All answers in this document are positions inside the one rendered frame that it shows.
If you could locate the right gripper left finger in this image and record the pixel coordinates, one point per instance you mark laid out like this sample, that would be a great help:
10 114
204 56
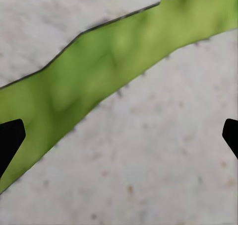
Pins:
12 135

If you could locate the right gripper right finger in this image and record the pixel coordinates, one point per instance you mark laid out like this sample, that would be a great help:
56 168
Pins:
230 134

